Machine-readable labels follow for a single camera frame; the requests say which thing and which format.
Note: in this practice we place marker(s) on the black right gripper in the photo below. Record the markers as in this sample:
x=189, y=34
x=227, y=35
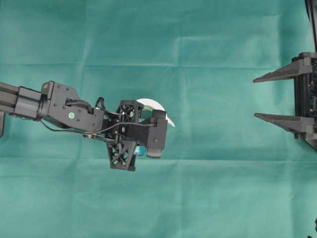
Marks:
x=304, y=71

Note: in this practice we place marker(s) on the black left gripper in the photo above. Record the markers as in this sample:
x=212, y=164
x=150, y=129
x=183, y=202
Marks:
x=123, y=131

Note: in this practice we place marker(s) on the white duct tape roll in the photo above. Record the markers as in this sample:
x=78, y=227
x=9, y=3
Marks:
x=150, y=105

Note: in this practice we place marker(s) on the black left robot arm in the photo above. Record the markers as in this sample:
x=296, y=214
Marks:
x=61, y=106

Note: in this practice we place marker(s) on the green table cloth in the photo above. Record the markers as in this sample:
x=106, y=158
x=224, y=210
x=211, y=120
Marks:
x=223, y=173

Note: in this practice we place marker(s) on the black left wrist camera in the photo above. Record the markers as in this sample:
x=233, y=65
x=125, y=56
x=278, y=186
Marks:
x=157, y=134

